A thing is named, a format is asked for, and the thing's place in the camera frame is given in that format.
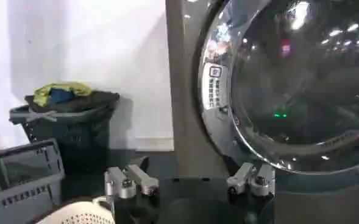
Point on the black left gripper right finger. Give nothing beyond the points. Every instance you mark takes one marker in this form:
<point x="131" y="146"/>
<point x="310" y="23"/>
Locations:
<point x="261" y="182"/>

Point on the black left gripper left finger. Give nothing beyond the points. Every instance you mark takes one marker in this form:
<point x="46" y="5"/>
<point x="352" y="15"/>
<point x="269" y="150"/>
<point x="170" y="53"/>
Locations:
<point x="119" y="182"/>

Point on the white perforated basket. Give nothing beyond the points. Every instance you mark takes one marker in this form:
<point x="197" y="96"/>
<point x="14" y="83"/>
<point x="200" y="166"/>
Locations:
<point x="81" y="214"/>

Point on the dark slotted laundry basket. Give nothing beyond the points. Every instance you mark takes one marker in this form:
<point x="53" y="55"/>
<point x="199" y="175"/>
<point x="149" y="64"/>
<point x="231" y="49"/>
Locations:
<point x="75" y="137"/>

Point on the dark draped garment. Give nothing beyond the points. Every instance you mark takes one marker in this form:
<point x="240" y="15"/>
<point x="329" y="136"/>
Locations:
<point x="97" y="100"/>

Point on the grey dryer cabinet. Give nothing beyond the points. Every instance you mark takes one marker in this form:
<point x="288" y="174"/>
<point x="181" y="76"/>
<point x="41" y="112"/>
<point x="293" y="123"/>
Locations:
<point x="182" y="121"/>

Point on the round glass dryer door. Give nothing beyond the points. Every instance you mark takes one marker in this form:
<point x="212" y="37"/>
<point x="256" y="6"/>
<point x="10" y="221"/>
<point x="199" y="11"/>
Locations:
<point x="289" y="91"/>

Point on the grey slotted laundry basket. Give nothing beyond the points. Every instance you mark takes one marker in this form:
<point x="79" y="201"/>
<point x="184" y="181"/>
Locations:
<point x="23" y="188"/>

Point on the blue garment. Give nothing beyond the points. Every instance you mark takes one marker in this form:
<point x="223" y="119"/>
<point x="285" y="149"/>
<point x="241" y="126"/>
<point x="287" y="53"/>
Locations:
<point x="60" y="95"/>

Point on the white printed door sticker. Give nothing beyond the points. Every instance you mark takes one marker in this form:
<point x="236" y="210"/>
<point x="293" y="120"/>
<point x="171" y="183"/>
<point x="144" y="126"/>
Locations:
<point x="214" y="88"/>

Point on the yellow-green garment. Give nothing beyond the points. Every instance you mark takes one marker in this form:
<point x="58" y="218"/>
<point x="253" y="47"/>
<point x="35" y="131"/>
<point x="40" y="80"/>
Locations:
<point x="42" y="92"/>

